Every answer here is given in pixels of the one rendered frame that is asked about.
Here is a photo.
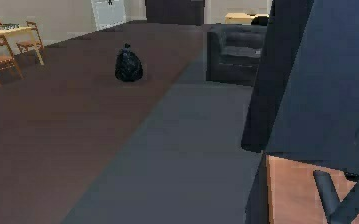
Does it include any black rubbish bag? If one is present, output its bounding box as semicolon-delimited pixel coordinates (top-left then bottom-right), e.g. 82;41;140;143
114;42;144;83

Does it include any dark grey sofa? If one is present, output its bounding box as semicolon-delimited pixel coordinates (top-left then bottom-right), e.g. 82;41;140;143
205;23;268;88

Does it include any dark brown cupboard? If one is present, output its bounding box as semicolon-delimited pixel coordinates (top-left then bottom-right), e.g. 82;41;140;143
145;0;206;27

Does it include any pale yellow table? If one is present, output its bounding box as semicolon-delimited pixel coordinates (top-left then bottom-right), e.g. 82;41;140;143
224;12;270;26

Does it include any white room door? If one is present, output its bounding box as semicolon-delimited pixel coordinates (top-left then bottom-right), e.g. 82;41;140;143
90;0;127;32

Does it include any black lump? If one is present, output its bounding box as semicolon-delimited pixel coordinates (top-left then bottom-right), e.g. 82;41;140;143
251;14;270;27

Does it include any brown wooden television stand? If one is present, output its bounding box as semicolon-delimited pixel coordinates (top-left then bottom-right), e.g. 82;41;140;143
245;154;359;224

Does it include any dark blue television set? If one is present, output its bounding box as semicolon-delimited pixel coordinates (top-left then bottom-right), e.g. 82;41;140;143
240;0;359;224

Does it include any brown wooden chair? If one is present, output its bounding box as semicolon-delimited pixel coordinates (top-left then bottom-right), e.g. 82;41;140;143
15;21;45;55
0;34;24;87

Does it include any pale wooden dining table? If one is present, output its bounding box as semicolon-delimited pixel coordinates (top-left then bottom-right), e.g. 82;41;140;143
0;26;46;66

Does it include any grey flat tray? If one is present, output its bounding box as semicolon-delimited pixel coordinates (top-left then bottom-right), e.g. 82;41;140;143
0;23;21;31

